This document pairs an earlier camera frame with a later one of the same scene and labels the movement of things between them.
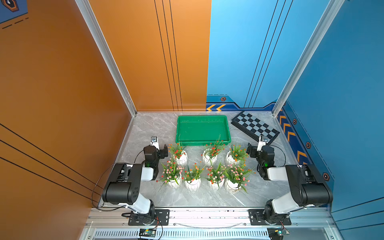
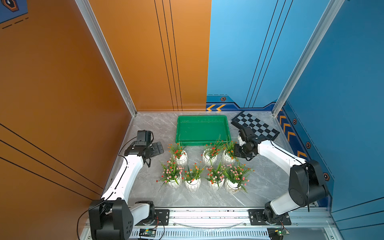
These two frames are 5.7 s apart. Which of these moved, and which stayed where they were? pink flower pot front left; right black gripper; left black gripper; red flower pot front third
Moved: left black gripper; right black gripper
Stayed: pink flower pot front left; red flower pot front third
